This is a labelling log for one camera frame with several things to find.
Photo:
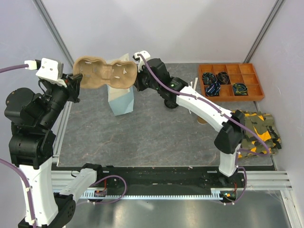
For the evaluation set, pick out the green yellow rolled tie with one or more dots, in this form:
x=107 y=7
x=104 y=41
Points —
x=240 y=89

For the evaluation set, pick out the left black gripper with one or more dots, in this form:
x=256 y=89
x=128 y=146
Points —
x=72 y=82

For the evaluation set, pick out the blue striped rolled tie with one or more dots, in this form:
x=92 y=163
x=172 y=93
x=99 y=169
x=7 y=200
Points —
x=213 y=89

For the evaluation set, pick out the brown cardboard cup carrier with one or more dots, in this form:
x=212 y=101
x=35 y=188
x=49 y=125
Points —
x=97 y=73

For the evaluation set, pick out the dark blue rolled tie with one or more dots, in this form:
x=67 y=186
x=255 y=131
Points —
x=208 y=78

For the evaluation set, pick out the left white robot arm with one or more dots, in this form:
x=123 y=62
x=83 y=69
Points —
x=32 y=117

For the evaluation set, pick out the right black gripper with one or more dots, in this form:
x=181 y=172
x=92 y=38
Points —
x=138 y=86

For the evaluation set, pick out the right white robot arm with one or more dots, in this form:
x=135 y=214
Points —
x=153 y=74

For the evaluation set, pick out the orange compartment tray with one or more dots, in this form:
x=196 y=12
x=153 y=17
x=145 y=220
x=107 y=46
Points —
x=243 y=73

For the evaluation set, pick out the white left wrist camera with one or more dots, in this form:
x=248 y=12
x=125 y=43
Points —
x=49 y=70

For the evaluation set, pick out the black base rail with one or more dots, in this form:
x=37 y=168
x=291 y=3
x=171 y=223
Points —
x=166 y=180

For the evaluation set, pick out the white and blue paper bag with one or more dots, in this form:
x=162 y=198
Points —
x=121 y=99

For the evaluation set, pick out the slotted cable duct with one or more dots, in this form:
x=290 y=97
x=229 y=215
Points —
x=214 y=195

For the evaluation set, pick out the brown paper coffee cup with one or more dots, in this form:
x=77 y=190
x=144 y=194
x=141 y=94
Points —
x=201 y=120

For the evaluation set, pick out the black brown rolled tie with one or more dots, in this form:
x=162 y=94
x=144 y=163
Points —
x=223 y=78

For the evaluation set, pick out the camouflage folded cloth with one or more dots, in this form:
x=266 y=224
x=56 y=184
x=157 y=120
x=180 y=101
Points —
x=263 y=125

